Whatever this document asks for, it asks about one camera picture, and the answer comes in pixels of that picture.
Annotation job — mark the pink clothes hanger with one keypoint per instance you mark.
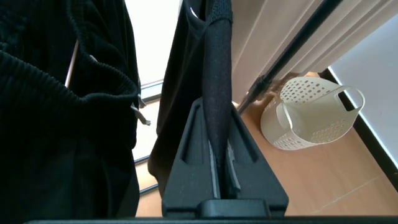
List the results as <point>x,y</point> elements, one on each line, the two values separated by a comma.
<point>71,65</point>

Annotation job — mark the window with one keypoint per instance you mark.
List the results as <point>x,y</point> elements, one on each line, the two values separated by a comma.
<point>152,40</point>

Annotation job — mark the beige curtain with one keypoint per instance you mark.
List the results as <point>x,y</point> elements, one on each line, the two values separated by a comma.
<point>280,31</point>

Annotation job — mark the white laundry basket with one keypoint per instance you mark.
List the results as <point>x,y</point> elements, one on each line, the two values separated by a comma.
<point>311,118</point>

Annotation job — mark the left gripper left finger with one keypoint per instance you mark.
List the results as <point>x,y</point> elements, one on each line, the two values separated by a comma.
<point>189,183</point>

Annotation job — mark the black clothes rack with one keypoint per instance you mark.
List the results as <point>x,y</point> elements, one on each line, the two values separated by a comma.
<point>289,53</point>

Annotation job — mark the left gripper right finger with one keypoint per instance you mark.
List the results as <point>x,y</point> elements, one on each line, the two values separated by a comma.
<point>258,186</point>

